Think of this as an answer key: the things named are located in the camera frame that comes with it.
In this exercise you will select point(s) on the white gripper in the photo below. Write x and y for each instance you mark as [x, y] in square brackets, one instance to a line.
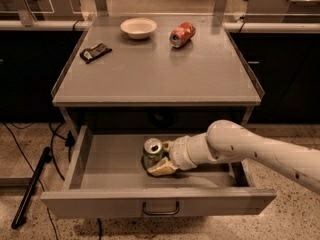
[178, 153]

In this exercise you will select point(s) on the green soda can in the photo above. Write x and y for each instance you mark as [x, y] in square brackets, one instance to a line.
[152, 152]

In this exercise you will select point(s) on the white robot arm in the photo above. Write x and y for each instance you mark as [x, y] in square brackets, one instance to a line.
[224, 142]

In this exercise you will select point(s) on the open grey top drawer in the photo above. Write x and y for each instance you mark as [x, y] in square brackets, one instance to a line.
[106, 179]

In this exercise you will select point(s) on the orange soda can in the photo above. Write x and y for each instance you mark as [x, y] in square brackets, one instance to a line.
[181, 34]

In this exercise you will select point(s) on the grey cabinet table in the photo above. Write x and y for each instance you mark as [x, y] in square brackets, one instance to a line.
[206, 71]

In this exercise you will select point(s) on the black rod on floor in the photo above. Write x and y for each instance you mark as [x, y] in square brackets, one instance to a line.
[19, 218]

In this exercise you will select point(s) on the dark snack bag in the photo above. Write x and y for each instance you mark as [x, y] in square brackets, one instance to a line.
[91, 54]

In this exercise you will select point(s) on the white paper bowl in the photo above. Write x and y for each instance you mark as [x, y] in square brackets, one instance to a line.
[138, 28]

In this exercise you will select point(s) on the metal drawer handle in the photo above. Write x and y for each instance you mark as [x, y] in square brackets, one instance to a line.
[160, 208]

